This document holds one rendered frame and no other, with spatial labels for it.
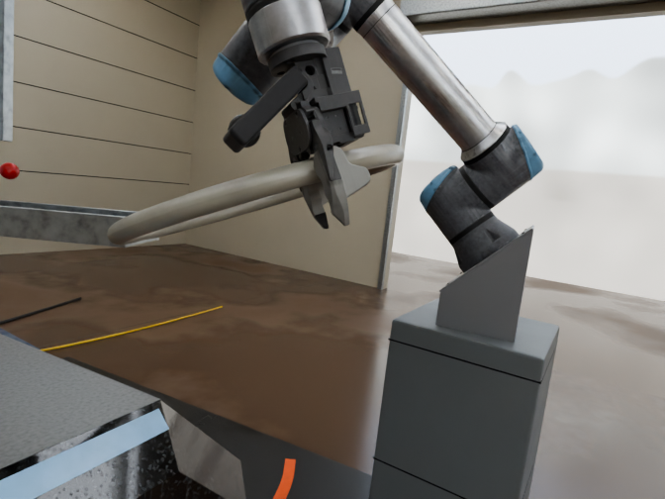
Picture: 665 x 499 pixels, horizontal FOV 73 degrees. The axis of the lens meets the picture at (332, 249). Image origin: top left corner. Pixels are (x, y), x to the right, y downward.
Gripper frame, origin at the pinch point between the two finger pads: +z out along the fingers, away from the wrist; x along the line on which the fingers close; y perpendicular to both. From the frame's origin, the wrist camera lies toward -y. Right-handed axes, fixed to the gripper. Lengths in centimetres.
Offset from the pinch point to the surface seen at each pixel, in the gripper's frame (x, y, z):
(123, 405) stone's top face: 30.6, -30.6, 20.1
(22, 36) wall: 554, -47, -280
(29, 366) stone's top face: 48, -44, 11
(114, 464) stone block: 22.3, -33.4, 25.4
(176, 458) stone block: 26.1, -25.7, 30.4
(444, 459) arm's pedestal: 48, 35, 73
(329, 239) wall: 503, 224, 47
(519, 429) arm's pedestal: 32, 48, 65
